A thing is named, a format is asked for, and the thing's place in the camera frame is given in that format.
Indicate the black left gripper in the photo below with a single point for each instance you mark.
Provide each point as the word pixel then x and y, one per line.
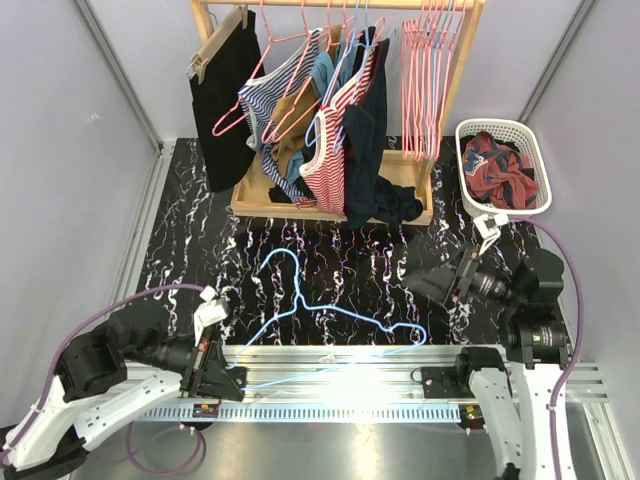
pixel 207 372

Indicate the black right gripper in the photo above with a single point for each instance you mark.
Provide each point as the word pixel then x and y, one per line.
pixel 451 278

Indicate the navy tank top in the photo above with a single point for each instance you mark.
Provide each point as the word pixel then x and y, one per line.
pixel 368 195

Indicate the maroon tank top grey trim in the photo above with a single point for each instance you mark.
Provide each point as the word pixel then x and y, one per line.
pixel 497 173

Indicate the red white striped tank top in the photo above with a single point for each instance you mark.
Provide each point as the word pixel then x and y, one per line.
pixel 324 174

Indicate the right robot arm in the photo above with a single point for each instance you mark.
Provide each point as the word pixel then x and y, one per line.
pixel 525 350

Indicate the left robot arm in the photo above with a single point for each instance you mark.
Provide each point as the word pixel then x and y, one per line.
pixel 109 376

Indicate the brown tank top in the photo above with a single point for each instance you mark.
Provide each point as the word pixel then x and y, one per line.
pixel 284 150

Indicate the pink hanger brown top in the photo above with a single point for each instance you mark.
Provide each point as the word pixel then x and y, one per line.
pixel 300 108

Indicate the pink hanger striped top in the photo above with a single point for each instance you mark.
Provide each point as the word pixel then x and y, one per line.
pixel 258 95

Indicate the wooden clip hanger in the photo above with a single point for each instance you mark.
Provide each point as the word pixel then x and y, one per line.
pixel 212 38

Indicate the wooden clothes rack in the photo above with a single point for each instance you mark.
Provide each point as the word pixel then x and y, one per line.
pixel 264 192

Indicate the black marble pattern mat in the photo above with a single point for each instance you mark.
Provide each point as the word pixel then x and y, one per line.
pixel 304 282

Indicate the white perforated plastic basket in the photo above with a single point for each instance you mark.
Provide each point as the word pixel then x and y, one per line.
pixel 525 141

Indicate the black skirt on rack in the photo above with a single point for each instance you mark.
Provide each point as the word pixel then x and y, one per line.
pixel 227 158

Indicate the bundle of empty pink hangers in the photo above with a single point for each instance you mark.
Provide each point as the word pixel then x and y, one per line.
pixel 428 44

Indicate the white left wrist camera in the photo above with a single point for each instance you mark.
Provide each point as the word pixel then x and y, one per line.
pixel 212 309

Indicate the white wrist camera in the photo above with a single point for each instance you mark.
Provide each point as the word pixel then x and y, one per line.
pixel 489 227
pixel 212 309

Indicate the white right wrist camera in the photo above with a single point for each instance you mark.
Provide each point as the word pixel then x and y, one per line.
pixel 489 227

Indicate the aluminium mounting rail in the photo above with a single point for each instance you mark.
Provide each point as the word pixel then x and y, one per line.
pixel 361 386

